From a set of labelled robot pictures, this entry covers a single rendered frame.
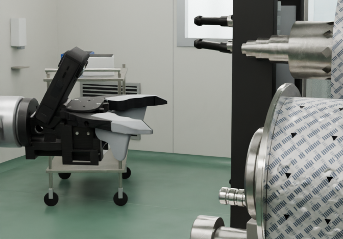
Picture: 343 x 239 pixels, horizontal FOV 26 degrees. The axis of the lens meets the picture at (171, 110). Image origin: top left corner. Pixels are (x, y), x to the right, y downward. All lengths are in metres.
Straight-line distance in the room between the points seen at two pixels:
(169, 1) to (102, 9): 0.66
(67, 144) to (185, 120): 5.57
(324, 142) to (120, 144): 0.50
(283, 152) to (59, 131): 0.58
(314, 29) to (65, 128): 0.40
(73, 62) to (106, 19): 5.82
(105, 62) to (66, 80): 4.15
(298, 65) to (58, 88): 0.37
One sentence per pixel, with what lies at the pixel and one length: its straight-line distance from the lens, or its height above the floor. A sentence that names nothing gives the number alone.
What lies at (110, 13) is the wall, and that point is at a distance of 6.82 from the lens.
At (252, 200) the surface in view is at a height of 1.24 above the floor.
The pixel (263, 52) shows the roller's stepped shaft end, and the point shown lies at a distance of 0.84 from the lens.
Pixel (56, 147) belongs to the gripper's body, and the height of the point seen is 1.18.
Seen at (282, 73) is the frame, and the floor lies 1.30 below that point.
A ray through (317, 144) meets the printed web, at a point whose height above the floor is 1.29.
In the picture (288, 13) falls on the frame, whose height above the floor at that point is 1.37.
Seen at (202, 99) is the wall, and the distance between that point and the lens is 6.52.
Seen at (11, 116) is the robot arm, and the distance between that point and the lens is 1.07.
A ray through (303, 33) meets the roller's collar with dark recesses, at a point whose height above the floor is 1.35.
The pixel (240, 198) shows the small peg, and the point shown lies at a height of 1.23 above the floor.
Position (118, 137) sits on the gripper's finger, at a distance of 1.00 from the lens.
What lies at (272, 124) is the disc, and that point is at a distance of 0.54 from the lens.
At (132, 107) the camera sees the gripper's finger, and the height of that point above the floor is 1.23.
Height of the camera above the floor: 1.39
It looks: 8 degrees down
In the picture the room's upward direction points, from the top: straight up
